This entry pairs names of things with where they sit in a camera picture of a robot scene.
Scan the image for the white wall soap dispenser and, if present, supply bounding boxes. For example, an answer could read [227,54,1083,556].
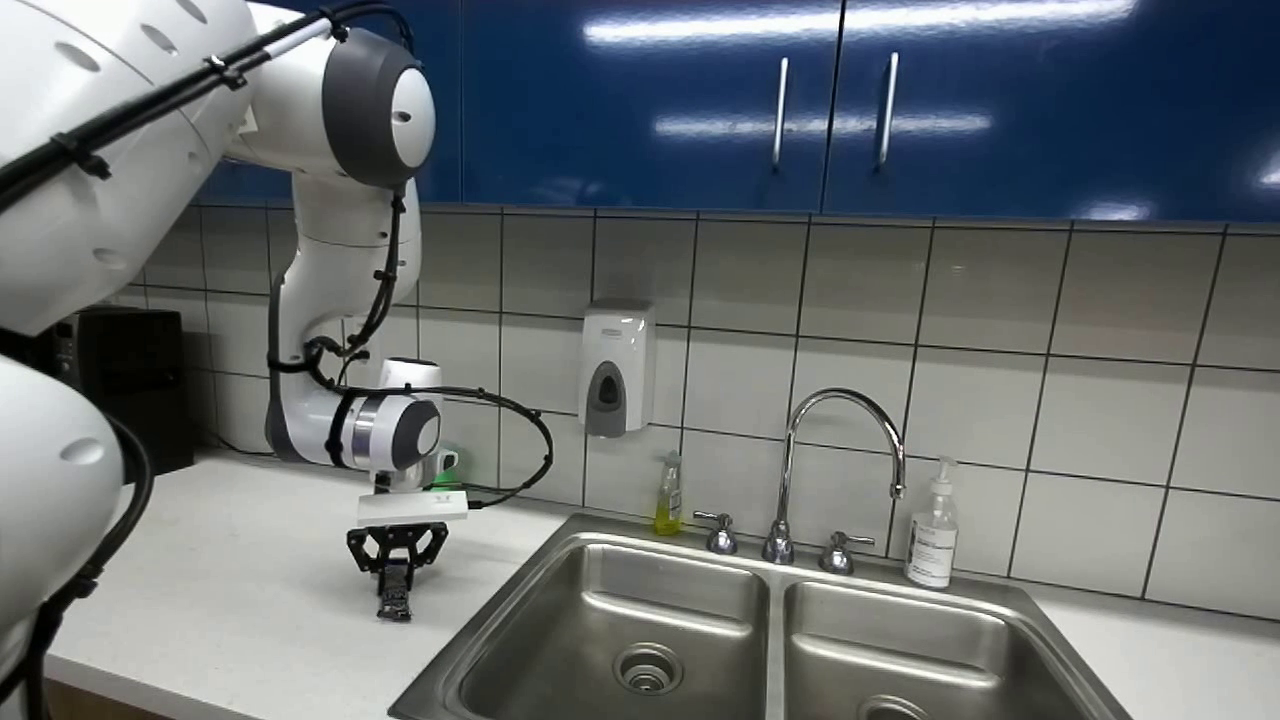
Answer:
[579,308,652,434]

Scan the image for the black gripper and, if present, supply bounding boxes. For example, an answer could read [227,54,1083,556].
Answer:
[347,524,449,599]

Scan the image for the chrome gooseneck faucet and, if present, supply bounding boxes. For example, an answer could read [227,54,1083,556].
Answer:
[756,382,908,576]

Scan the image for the right silver cabinet handle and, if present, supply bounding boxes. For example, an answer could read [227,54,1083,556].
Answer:
[878,53,901,170]

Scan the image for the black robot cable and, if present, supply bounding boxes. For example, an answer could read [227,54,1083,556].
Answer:
[0,0,557,720]

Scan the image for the left silver cabinet handle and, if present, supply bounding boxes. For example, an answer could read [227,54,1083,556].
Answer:
[769,54,792,170]

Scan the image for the silver cabinet handle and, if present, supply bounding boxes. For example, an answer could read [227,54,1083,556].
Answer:
[878,53,901,170]
[769,54,792,170]

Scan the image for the yellow dish soap bottle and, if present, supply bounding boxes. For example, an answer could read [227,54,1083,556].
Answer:
[647,453,686,537]

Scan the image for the clear pump soap bottle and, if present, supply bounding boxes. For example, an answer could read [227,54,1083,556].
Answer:
[908,460,960,587]

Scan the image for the dark chocolate bar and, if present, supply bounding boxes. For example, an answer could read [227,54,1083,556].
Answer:
[377,576,413,624]

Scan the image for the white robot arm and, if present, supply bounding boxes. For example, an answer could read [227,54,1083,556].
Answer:
[0,0,436,720]

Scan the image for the stainless double sink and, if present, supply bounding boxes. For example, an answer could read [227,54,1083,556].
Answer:
[392,516,1130,720]

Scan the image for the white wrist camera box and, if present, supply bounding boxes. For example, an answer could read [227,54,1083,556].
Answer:
[357,490,468,528]

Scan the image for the blue upper cabinets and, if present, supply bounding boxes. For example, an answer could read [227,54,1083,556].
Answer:
[171,0,1280,227]

